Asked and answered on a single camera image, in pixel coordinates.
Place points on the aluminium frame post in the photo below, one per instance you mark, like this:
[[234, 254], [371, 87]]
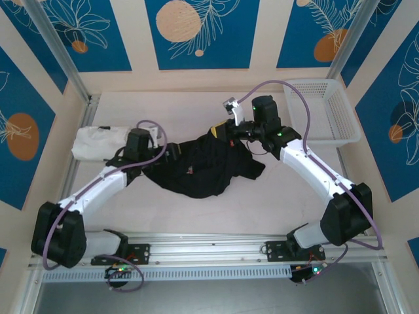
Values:
[[58, 49], [352, 39]]

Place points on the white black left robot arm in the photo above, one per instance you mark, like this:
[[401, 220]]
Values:
[[70, 248]]

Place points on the black t-shirt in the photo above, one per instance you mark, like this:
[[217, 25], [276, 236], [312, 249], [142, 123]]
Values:
[[203, 170]]

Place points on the white plastic mesh basket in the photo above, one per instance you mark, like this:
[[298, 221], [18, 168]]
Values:
[[340, 111]]

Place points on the long aluminium base rail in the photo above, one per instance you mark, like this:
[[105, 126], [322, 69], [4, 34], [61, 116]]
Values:
[[212, 252]]

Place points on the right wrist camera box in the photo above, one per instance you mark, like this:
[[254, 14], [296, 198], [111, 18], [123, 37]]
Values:
[[238, 114]]

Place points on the folded white t-shirt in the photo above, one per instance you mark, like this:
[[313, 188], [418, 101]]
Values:
[[95, 144]]

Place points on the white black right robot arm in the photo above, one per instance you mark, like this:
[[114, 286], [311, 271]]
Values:
[[343, 222]]

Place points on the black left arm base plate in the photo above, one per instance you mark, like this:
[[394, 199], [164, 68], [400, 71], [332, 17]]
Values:
[[140, 253]]

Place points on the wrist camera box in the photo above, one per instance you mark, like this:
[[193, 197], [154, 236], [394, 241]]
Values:
[[154, 131], [238, 114]]

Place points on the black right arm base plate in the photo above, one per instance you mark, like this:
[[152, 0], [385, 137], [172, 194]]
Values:
[[278, 250]]

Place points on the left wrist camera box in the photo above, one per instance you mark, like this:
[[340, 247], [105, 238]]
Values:
[[154, 131]]

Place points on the small controller board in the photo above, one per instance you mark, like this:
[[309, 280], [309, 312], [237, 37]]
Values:
[[307, 273], [118, 271]]

